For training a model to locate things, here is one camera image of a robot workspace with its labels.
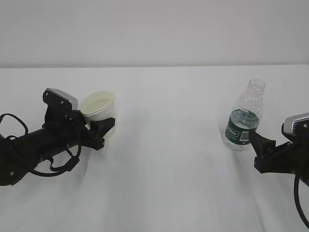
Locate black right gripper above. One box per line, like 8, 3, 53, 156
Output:
249, 131, 309, 174

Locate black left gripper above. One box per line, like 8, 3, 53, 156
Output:
42, 110, 115, 150

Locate white paper cup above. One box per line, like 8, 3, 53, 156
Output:
79, 91, 115, 122

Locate clear plastic water bottle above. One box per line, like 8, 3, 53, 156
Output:
224, 78, 266, 151

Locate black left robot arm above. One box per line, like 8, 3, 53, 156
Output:
0, 111, 115, 186

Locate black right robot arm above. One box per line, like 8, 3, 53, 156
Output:
249, 131, 309, 185

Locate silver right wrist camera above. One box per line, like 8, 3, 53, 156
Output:
281, 113, 309, 141

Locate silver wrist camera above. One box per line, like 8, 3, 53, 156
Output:
281, 113, 309, 141
43, 88, 78, 112

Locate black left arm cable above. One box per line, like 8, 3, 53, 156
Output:
0, 113, 84, 178

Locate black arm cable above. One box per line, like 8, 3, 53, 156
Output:
293, 174, 309, 230
0, 113, 84, 178

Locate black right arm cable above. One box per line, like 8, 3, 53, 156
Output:
293, 174, 309, 230

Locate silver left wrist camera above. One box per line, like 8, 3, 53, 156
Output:
43, 88, 78, 112

